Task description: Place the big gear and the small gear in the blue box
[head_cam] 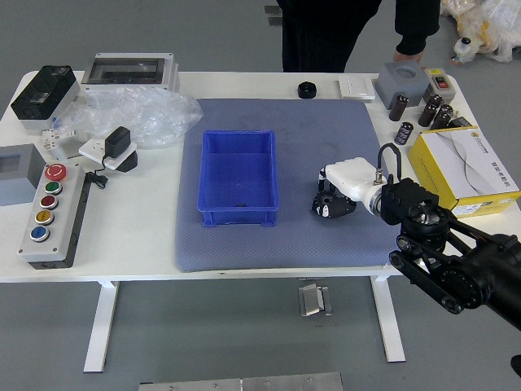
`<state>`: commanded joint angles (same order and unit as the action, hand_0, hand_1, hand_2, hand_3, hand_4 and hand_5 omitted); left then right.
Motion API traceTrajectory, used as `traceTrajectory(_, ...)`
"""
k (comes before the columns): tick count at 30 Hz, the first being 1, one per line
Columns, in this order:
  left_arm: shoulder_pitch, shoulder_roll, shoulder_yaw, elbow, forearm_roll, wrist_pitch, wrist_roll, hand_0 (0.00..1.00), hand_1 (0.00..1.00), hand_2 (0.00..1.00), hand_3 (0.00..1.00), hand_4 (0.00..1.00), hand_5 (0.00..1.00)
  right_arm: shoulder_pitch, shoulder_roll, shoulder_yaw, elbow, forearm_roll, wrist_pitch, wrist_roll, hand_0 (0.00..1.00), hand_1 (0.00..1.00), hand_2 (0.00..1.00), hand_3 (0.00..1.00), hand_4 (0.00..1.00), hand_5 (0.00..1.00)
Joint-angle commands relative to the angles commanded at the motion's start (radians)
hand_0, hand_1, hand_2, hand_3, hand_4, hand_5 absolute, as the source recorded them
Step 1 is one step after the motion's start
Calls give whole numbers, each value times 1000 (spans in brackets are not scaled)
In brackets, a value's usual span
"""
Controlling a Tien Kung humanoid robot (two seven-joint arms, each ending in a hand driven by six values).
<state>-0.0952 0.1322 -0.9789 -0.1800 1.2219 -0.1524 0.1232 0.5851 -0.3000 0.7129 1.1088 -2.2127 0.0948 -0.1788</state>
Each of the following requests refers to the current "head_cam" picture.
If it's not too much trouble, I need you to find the metal floor bracket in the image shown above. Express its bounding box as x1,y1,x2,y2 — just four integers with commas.
298,283,334,318

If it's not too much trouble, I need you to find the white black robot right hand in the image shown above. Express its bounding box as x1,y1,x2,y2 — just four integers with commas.
311,158,382,220

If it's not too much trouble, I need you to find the grey two-button switch box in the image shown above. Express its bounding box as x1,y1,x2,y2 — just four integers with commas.
422,67,457,103

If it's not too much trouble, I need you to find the person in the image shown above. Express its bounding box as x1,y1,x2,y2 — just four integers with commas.
280,0,443,73

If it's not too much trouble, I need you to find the clear plastic bag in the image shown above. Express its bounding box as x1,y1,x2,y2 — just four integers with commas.
52,85,204,150

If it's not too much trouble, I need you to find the clear-cover distribution box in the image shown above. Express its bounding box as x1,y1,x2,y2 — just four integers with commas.
81,51,182,93

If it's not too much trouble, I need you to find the grey five-button control box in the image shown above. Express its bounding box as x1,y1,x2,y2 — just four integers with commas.
18,162,86,270

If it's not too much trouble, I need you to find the blue plastic box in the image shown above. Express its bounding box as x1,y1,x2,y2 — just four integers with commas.
197,129,282,227

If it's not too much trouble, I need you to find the white wall switch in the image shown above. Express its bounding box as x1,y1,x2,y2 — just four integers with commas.
337,75,376,100

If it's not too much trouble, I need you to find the black adapter cord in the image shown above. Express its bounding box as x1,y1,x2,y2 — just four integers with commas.
84,154,110,191

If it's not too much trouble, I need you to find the yellowish plastic bag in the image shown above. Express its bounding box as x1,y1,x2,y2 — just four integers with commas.
441,0,521,63

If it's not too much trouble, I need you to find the grey-blue foam mat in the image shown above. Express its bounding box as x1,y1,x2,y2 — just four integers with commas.
174,97,409,273

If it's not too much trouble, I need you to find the black capacitor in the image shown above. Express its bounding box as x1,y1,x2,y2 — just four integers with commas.
393,121,414,146

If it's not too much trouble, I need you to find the grey block with round recess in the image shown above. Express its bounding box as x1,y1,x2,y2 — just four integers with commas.
374,61,431,110

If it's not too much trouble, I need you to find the white table leg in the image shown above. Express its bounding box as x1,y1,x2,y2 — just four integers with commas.
369,275,407,363
83,280,120,374

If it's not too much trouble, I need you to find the person's left hand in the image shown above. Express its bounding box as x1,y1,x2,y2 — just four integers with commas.
392,49,428,71

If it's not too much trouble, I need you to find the black power adapter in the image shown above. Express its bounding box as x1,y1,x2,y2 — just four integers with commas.
104,125,132,158

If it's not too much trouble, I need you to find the white power socket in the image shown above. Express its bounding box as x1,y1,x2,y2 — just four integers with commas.
78,137,139,174

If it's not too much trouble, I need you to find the yellow white cardboard box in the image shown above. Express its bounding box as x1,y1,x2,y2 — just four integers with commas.
407,125,521,220

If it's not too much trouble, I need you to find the white terminal connector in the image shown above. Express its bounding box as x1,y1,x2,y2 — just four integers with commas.
42,126,78,148

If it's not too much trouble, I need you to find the white bottle black cap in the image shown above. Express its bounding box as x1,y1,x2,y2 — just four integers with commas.
452,36,481,65

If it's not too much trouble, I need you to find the grey enclosure with window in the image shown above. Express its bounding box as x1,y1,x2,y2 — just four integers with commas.
0,143,46,208

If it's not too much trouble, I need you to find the big black gear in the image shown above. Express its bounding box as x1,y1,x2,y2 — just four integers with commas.
312,187,343,216

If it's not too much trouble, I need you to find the black and grey enclosure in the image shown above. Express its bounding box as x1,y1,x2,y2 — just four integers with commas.
10,64,81,132

